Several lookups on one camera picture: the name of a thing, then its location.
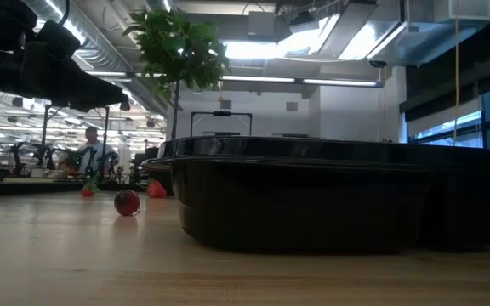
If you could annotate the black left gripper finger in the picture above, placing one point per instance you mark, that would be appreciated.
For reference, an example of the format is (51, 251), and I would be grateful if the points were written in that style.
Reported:
(87, 93)

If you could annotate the red strawberry with green leaves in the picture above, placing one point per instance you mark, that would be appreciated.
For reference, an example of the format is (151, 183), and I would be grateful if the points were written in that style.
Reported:
(87, 192)

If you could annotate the dark red cherry with stem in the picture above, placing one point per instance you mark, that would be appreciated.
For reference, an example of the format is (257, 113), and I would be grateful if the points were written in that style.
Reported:
(127, 203)

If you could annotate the person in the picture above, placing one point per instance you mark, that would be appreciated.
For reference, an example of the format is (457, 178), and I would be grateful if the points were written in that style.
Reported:
(94, 151)

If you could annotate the green leafy plant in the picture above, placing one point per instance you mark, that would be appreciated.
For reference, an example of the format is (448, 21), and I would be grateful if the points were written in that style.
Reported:
(177, 47)

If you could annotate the long ceiling light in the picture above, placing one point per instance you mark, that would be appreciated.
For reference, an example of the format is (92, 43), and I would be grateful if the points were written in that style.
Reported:
(270, 79)

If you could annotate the black plastic divided container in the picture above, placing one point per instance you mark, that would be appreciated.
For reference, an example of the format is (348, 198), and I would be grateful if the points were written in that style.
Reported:
(292, 204)

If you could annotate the tall black gantry frame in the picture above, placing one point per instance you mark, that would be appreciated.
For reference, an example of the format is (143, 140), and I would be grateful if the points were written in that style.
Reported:
(106, 140)

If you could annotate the black aluminium table frame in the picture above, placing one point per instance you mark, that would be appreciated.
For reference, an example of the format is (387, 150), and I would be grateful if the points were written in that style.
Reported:
(36, 188)

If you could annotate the low black gantry frame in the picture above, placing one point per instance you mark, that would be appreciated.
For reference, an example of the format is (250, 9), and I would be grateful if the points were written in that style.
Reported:
(221, 113)

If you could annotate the grey wall vent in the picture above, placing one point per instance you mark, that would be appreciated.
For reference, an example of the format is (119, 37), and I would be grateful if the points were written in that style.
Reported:
(292, 106)
(226, 104)

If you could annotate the dome security camera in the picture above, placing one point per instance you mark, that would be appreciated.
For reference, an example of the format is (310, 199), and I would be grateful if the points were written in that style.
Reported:
(377, 64)

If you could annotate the large silver rectangular duct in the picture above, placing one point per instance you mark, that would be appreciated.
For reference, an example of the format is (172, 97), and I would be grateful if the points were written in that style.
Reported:
(398, 38)

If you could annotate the window with black frame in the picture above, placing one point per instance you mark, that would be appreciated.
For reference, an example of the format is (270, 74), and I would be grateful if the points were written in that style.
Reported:
(462, 123)

